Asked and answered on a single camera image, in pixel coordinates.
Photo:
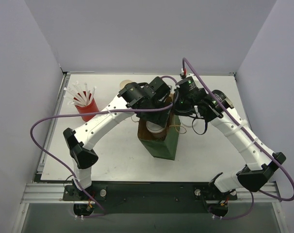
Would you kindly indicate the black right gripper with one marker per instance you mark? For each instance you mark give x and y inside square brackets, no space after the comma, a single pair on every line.
[180,107]

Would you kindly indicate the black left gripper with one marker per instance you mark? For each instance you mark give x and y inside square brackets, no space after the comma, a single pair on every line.
[156,117]

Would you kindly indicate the white paper coffee cup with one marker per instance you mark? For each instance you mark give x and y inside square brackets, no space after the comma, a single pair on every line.
[154,128]

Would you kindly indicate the green brown paper bag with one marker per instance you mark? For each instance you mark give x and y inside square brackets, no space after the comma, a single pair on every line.
[162,145]

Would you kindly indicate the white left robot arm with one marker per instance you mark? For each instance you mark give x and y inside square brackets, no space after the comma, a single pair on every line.
[82,140]

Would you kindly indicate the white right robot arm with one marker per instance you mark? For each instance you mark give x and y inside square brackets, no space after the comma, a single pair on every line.
[217,109]

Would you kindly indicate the flat white plastic lid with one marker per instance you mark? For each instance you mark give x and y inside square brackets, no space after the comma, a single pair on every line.
[188,122]

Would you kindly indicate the red straw holder cup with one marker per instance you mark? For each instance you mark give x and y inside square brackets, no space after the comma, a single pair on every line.
[91,107]

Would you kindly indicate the white wrapped straws bundle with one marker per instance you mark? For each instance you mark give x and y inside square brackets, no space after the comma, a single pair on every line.
[81,94]

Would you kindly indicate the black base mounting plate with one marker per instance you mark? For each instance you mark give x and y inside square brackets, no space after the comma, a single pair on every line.
[145,206]

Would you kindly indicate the aluminium frame rail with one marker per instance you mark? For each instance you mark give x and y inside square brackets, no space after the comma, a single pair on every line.
[104,191]

